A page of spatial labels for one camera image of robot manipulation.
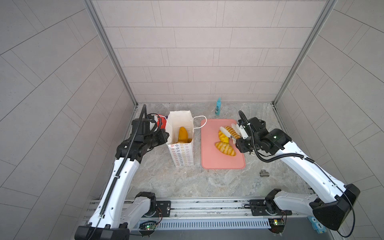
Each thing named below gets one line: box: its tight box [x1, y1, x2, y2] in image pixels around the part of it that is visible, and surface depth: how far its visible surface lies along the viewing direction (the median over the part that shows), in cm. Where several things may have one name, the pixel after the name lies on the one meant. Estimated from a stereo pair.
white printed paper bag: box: [165, 110, 195, 168], surface depth 80 cm
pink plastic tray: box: [200, 118, 246, 170], surface depth 91 cm
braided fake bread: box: [215, 141, 236, 156], surface depth 88 cm
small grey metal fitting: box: [259, 169, 270, 177], surface depth 82 cm
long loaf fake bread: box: [176, 126, 192, 144], surface depth 88 cm
